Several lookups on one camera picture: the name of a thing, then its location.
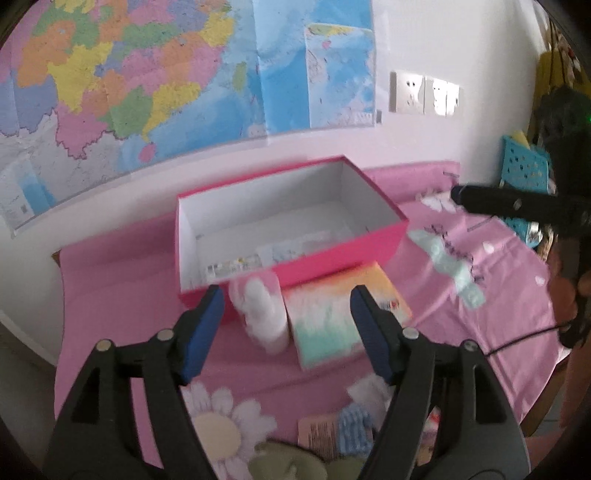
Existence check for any white fluffy sock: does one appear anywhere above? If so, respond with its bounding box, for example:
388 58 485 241
346 373 394 420
228 270 290 355

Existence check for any right hand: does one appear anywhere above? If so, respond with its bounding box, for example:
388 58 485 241
548 239 590 349

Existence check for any turquoise plastic basket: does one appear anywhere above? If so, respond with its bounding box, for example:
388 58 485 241
500 135 550 248

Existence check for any pink floral bed sheet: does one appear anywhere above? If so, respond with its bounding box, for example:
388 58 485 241
54 161 562 479

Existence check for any blue checkered cloth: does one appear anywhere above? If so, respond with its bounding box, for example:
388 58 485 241
337 403 374 457

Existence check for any yellow hanging coat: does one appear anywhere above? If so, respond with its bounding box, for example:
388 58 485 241
528 20 581 147

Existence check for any green plush toy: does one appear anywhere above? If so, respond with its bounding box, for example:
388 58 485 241
247 441 365 480

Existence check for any pastel tissue pack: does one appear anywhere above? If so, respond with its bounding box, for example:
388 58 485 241
283 262 412 370

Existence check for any paper label in box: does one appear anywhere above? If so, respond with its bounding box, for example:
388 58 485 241
201 230 346 283

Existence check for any pink cardboard box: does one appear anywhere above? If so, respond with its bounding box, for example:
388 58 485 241
175 157 409 308

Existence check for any black cable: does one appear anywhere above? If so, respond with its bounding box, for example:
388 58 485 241
484 317 583 358

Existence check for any white wall socket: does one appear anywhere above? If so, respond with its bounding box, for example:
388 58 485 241
390 71 425 115

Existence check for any colourful wall map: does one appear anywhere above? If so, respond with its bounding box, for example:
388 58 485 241
1 1 376 230

